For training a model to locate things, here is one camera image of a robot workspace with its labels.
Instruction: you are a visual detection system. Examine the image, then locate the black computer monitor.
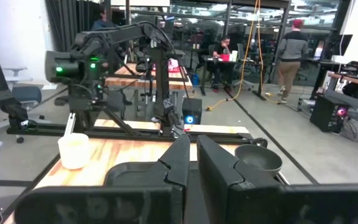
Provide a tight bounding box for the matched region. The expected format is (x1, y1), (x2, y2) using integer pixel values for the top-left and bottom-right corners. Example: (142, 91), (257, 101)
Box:
(331, 34), (354, 57)

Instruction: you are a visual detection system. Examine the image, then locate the computer tower with pink light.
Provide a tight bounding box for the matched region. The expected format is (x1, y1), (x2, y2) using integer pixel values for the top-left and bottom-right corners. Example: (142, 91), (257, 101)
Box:
(309, 95), (351, 134)

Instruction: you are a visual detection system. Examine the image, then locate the silver aluminium bracket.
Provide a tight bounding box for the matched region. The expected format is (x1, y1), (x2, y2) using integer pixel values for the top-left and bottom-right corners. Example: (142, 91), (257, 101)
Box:
(63, 112), (76, 137)

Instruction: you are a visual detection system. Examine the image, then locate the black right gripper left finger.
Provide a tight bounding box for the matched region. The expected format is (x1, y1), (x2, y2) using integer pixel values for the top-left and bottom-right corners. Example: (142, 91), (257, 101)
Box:
(158, 133), (191, 224)

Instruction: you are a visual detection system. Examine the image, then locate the grey desk with wooden top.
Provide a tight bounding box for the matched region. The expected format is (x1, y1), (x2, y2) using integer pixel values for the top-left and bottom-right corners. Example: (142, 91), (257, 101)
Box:
(324, 70), (358, 128)

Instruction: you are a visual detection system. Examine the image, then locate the black office desk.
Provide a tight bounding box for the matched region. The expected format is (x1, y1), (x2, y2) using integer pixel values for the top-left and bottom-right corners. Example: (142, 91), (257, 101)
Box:
(200, 55), (269, 101)

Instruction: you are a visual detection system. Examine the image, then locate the computer tower with blue light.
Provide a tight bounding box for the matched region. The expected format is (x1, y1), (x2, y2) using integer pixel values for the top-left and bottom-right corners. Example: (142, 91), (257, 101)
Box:
(181, 97), (203, 126)

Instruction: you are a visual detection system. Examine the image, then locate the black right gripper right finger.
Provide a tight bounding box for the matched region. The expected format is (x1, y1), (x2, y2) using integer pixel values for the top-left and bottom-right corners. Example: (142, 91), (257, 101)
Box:
(196, 134), (284, 224)

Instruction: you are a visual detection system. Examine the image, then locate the black aluminium table frame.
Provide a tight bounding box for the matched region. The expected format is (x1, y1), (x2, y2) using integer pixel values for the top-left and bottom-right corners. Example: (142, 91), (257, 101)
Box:
(6, 46), (269, 149)

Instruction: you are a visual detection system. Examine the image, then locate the dark grey bowl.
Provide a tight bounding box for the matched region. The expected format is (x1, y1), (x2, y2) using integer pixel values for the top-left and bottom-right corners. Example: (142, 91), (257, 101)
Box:
(234, 144), (283, 179)

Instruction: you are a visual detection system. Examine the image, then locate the yellow extension cable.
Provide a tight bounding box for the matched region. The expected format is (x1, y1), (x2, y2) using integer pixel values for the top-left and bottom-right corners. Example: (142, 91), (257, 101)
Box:
(205, 0), (281, 112)

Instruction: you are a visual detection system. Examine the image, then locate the wooden workbench table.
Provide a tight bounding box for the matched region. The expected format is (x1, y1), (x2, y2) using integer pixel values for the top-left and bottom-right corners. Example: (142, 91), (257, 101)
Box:
(104, 62), (194, 93)

